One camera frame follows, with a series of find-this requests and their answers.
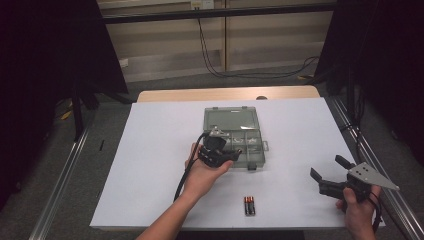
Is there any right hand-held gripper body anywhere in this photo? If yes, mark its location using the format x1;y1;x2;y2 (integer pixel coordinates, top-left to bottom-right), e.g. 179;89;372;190
318;162;401;203

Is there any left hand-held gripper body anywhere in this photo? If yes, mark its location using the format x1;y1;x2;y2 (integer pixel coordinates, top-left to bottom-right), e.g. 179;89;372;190
198;126;235;169

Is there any transparent grey compartment storage box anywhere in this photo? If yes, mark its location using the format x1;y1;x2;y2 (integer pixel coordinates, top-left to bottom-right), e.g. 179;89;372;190
203;105;270;172

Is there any person's left hand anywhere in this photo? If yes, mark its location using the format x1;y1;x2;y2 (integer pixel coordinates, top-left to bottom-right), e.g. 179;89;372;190
182;142;235;201

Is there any person's right hand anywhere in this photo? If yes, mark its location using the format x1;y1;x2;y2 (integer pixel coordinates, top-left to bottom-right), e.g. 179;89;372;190
335;184;383;229

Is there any light wooden table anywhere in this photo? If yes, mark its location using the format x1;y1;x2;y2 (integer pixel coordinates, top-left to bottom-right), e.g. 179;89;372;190
137;85;321;104

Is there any white table cover sheet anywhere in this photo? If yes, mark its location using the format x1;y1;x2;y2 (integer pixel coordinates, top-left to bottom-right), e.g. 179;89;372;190
89;97;387;231

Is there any black curtain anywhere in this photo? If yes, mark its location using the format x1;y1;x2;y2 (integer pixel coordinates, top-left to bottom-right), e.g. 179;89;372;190
314;0;424;168
0;0;129;208

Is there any black metal stand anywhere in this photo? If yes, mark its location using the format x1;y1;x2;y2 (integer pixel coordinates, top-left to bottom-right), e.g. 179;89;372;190
70;79;101;143

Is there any black horizontal bar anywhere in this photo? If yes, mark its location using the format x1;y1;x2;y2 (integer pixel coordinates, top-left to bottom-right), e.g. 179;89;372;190
101;3;338;25

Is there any metal floor rail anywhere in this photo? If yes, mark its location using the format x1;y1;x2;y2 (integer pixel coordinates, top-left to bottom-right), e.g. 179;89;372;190
328;96;424;240
29;126;92;240

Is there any right hand-held gripper black cable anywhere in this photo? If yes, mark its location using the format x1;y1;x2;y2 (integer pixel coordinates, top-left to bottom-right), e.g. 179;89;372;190
366;191;384;234

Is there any hand-held gripper black cable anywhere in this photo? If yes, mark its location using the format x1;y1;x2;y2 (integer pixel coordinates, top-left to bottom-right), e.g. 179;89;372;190
366;191;384;234
173;131;210;203

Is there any left hand-held gripper black cable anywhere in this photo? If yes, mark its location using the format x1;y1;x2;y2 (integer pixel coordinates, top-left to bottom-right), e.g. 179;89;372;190
173;131;210;203

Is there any black wall cable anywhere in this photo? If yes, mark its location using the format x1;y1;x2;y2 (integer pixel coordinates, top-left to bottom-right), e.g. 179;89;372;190
197;16;321;80

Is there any white wall power outlet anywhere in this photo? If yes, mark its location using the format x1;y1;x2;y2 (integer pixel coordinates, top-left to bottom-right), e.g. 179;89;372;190
190;0;215;10

